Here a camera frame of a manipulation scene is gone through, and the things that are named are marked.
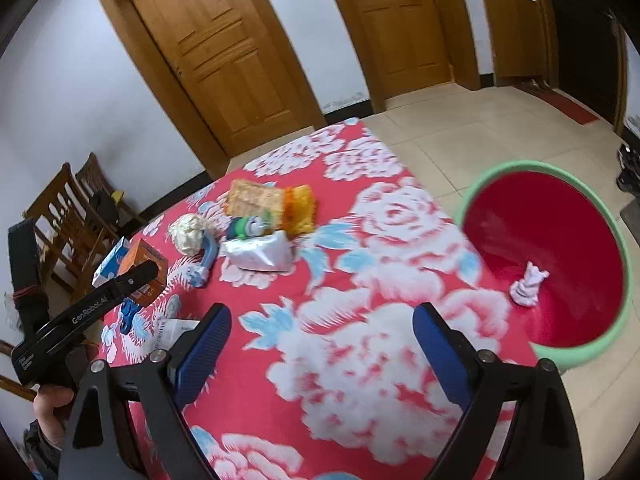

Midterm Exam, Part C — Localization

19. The blue curved plastic piece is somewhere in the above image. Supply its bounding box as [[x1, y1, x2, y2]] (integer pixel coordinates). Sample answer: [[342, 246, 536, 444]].
[[188, 231, 219, 288]]

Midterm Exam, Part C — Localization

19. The white sock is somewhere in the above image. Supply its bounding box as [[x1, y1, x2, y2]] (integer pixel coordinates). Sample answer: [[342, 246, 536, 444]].
[[509, 261, 550, 308]]

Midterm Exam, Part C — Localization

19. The person's left hand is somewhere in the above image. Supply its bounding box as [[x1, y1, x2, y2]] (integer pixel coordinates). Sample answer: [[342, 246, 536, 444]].
[[34, 386, 75, 450]]

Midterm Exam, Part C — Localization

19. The orange cardboard box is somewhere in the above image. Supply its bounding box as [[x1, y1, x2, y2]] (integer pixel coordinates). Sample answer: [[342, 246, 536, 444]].
[[118, 240, 168, 308]]

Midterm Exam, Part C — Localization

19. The blue milk carton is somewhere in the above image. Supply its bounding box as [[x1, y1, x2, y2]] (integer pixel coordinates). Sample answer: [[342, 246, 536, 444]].
[[91, 237, 130, 288]]

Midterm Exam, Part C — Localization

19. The white medicine box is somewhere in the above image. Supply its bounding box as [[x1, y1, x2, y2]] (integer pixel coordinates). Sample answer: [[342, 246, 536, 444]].
[[152, 318, 198, 351]]

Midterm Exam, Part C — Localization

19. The wooden chair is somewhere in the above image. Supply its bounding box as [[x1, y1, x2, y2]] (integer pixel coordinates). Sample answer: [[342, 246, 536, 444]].
[[75, 152, 146, 229], [23, 162, 117, 301]]

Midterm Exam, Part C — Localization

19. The red floral tablecloth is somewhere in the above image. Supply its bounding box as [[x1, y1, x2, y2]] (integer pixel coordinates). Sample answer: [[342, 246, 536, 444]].
[[100, 119, 535, 479]]

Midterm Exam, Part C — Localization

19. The white plastic tissue pack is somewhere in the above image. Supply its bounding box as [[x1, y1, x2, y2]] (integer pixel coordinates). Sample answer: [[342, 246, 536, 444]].
[[222, 231, 294, 272]]

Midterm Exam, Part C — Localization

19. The instant noodle snack packet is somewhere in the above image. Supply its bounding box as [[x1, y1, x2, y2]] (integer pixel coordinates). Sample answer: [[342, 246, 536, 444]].
[[224, 179, 285, 229]]

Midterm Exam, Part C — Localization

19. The red bin with green rim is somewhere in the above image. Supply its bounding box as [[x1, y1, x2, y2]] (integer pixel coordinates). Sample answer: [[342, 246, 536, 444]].
[[457, 160, 632, 370]]

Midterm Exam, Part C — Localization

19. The yellow foam fruit net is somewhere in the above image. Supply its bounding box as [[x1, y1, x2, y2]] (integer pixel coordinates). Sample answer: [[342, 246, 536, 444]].
[[282, 184, 317, 238]]

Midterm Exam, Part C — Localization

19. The left wooden door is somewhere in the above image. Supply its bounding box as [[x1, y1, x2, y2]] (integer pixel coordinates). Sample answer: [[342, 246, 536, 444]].
[[100, 0, 326, 179]]

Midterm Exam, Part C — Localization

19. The wooden door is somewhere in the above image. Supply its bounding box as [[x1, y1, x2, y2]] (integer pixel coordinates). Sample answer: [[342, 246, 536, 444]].
[[335, 0, 480, 113], [100, 0, 326, 179]]

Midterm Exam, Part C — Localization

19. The red doormat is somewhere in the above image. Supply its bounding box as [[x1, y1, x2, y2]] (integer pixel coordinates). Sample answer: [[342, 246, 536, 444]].
[[514, 81, 599, 126]]

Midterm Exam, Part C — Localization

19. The low wooden cabinet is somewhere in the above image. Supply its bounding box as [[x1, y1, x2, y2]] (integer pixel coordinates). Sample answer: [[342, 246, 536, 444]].
[[483, 0, 547, 81]]

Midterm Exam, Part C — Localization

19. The right wooden door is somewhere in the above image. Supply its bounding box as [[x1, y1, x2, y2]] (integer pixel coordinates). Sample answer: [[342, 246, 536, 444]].
[[335, 0, 480, 113]]

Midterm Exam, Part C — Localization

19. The green caterpillar keychain toy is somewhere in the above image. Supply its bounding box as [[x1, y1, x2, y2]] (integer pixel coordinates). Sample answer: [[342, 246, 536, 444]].
[[226, 214, 272, 240]]

